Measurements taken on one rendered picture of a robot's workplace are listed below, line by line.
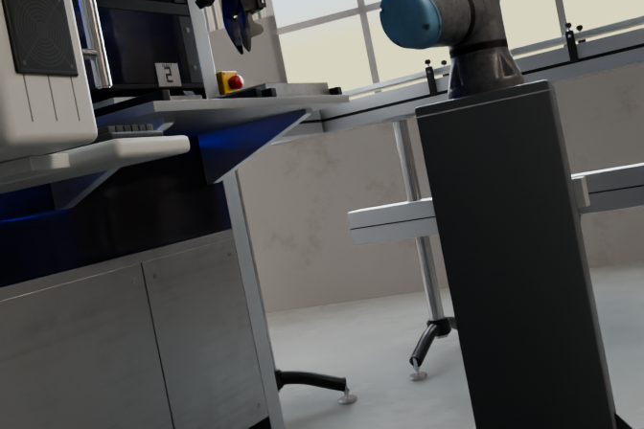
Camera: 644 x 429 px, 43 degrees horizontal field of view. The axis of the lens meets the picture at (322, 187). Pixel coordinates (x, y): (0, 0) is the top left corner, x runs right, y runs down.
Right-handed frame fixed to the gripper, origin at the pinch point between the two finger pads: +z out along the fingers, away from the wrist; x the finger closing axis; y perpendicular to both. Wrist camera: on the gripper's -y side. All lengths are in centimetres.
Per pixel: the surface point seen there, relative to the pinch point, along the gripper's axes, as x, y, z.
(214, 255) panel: 22, -7, 48
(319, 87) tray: -11.8, 11.5, 13.6
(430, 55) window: 130, 198, -17
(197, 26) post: 25.5, 4.4, -12.1
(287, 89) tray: -16.7, -1.5, 13.8
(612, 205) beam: -21, 104, 60
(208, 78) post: 25.7, 4.5, 2.0
